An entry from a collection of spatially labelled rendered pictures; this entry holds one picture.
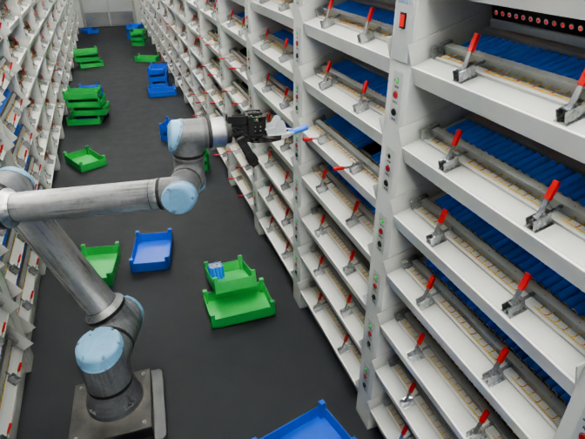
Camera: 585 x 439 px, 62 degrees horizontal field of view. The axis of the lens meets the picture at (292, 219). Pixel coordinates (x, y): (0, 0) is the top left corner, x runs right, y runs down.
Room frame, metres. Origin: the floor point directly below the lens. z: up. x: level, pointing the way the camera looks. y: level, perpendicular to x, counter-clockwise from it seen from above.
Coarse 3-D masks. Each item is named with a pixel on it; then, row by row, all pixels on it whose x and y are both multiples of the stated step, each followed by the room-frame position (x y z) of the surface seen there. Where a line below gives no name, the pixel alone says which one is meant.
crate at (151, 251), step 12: (168, 228) 2.40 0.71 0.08; (144, 240) 2.38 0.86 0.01; (156, 240) 2.38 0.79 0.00; (168, 240) 2.38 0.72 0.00; (132, 252) 2.19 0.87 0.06; (144, 252) 2.27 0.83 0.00; (156, 252) 2.27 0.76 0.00; (168, 252) 2.27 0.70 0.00; (132, 264) 2.08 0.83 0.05; (144, 264) 2.09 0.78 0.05; (156, 264) 2.10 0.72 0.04; (168, 264) 2.11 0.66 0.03
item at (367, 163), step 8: (320, 120) 1.78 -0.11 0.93; (320, 128) 1.75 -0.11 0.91; (328, 128) 1.69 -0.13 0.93; (336, 136) 1.62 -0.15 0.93; (336, 144) 1.59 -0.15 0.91; (344, 144) 1.55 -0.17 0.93; (352, 152) 1.49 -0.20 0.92; (360, 152) 1.46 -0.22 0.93; (352, 160) 1.45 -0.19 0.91; (360, 160) 1.43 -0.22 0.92; (368, 160) 1.40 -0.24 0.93; (368, 168) 1.38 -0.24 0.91; (376, 168) 1.34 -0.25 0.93; (376, 176) 1.32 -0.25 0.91
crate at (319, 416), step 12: (324, 408) 1.18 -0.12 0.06; (300, 420) 1.15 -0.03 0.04; (312, 420) 1.17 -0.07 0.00; (324, 420) 1.17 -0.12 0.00; (336, 420) 1.13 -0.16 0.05; (276, 432) 1.09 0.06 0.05; (288, 432) 1.12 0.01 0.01; (300, 432) 1.12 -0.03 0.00; (312, 432) 1.12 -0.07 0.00; (324, 432) 1.12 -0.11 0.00; (336, 432) 1.12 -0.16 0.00
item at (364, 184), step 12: (324, 108) 1.82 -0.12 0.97; (300, 120) 1.79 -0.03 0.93; (312, 120) 1.80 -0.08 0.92; (324, 120) 1.80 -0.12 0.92; (312, 132) 1.75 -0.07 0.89; (312, 144) 1.71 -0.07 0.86; (324, 144) 1.63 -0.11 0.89; (324, 156) 1.60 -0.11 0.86; (336, 156) 1.53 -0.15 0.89; (348, 156) 1.50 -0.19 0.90; (348, 168) 1.43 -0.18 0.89; (348, 180) 1.42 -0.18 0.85; (360, 180) 1.34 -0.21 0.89; (372, 180) 1.32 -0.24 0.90; (360, 192) 1.34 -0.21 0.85; (372, 192) 1.26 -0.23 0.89; (372, 204) 1.27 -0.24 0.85
